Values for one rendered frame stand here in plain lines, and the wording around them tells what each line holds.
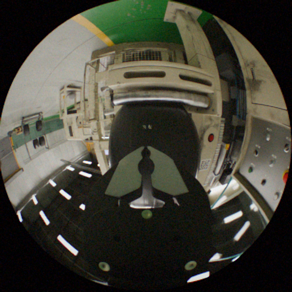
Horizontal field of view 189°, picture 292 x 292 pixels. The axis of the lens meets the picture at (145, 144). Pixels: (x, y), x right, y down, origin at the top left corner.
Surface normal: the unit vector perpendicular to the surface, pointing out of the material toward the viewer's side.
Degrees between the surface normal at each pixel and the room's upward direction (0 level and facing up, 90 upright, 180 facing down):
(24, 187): 90
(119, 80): 90
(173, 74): 90
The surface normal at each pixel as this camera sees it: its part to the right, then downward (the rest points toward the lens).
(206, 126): 0.00, 0.35
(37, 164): 0.98, 0.04
